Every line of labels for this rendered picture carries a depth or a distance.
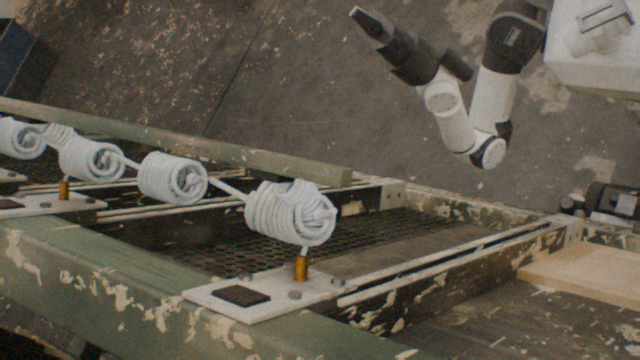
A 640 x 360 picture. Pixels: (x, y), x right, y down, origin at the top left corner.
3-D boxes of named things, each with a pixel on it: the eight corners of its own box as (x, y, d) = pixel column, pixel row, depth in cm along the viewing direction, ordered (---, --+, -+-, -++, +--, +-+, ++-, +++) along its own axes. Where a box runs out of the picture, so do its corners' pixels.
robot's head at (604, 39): (571, 34, 137) (557, 23, 130) (622, 11, 131) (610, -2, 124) (582, 65, 135) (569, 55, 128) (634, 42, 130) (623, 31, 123)
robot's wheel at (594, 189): (601, 186, 260) (588, 175, 243) (614, 189, 257) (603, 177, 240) (588, 238, 258) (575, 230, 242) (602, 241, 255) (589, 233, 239)
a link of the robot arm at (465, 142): (422, 113, 154) (444, 163, 168) (457, 133, 147) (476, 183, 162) (454, 81, 155) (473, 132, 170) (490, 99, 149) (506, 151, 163)
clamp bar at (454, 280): (587, 249, 165) (604, 149, 161) (241, 417, 71) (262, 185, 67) (546, 239, 171) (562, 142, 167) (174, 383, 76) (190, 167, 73)
